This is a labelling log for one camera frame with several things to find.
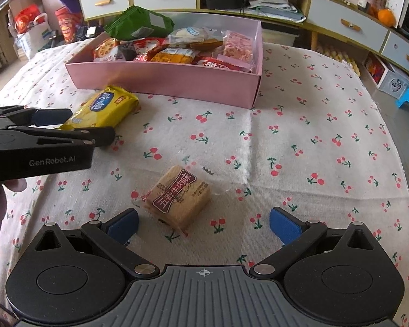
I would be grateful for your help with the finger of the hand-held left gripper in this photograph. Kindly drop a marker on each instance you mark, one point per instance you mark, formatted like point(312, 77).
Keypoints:
point(99, 136)
point(51, 117)

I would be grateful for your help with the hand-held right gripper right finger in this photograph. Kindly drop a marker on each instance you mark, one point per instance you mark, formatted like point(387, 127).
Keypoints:
point(286, 224)

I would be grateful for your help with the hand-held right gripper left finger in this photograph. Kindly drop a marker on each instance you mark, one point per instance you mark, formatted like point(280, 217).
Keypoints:
point(121, 226)

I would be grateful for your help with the yellow biscuit packet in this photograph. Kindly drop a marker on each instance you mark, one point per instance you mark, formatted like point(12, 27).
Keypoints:
point(102, 107)

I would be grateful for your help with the tan biscuit clear packet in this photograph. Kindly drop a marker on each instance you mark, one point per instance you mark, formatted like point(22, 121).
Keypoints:
point(180, 197)

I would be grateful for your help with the red biscuit picture packet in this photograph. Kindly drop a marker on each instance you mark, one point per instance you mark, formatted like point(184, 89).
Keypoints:
point(105, 50)

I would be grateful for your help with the pink cardboard box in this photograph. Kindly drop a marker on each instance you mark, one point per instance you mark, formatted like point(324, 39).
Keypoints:
point(177, 85)

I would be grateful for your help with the red snack packet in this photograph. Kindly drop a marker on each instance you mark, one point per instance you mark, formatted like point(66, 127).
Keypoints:
point(146, 46)
point(218, 66)

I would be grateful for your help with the orange snack packet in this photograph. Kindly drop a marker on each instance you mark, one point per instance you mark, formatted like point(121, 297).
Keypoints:
point(173, 56)

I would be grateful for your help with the green snack packet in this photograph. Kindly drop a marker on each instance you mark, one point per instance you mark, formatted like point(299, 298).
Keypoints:
point(136, 24)

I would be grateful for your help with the pink cereal bar packet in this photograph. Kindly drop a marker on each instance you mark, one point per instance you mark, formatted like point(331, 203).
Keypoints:
point(238, 46)

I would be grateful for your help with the white shopping bag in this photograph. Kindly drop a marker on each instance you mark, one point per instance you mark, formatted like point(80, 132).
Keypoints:
point(34, 41)

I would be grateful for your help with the cherry print tablecloth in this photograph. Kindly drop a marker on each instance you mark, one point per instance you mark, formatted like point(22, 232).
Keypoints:
point(293, 136)

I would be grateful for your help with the red gift bag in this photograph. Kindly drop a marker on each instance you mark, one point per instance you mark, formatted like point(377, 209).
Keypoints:
point(70, 24)

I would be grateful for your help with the yellow egg tray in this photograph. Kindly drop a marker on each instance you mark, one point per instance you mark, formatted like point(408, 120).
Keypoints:
point(337, 56)

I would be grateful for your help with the white printed carton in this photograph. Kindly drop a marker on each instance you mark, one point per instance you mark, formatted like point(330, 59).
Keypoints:
point(395, 83)

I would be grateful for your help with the white storage box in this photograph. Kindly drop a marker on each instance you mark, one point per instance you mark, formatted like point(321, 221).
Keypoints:
point(279, 37)

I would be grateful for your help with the long wooden cabinet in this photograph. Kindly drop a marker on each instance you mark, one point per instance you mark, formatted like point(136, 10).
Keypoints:
point(304, 10)

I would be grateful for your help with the folded pale cloths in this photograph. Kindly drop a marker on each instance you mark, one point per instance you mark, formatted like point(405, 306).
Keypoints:
point(276, 6)

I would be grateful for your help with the orange fruit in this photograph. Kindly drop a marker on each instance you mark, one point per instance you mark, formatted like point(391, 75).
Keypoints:
point(385, 17)

